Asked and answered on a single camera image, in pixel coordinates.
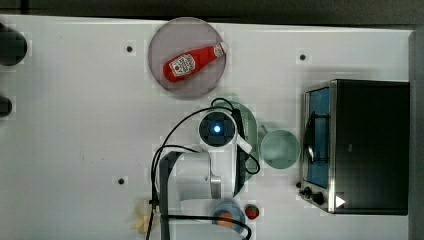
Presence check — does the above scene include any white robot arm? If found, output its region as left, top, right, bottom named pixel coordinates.
left=152, top=107, right=252, bottom=240

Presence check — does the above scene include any red plush ketchup bottle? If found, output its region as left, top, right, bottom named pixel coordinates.
left=162, top=42, right=229, bottom=83

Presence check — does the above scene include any green plastic cup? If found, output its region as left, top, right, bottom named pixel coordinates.
left=260, top=125, right=300, bottom=169

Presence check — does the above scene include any grey round plate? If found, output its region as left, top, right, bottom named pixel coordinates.
left=148, top=17, right=226, bottom=99

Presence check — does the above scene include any blue bowl with orange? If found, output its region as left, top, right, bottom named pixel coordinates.
left=213, top=202, right=245, bottom=233

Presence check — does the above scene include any red toy strawberry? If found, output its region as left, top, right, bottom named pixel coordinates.
left=245, top=204, right=260, bottom=220

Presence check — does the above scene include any peeled toy banana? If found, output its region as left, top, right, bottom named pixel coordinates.
left=130, top=199, right=152, bottom=234

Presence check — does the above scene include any silver blue toaster oven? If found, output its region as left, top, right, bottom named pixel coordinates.
left=296, top=79, right=410, bottom=216

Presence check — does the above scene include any small black cylinder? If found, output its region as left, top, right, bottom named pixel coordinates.
left=0, top=96, right=13, bottom=117

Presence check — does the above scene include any black round container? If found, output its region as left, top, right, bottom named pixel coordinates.
left=0, top=24, right=28, bottom=66

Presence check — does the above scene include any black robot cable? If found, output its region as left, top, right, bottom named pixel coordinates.
left=145, top=97, right=261, bottom=240

